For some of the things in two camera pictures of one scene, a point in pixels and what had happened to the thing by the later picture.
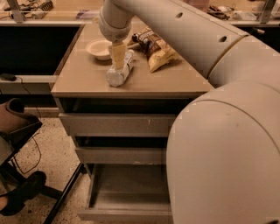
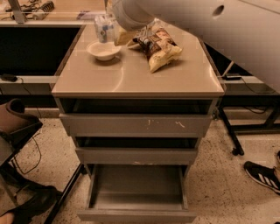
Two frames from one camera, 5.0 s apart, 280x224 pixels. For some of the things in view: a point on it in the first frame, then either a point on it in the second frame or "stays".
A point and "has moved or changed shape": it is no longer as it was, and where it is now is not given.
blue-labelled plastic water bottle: x=116 y=77 has moved or changed shape
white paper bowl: x=100 y=49 stays
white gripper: x=113 y=32 → x=129 y=23
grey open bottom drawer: x=127 y=193 stays
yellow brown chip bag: x=156 y=51 stays
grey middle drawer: x=117 y=156 stays
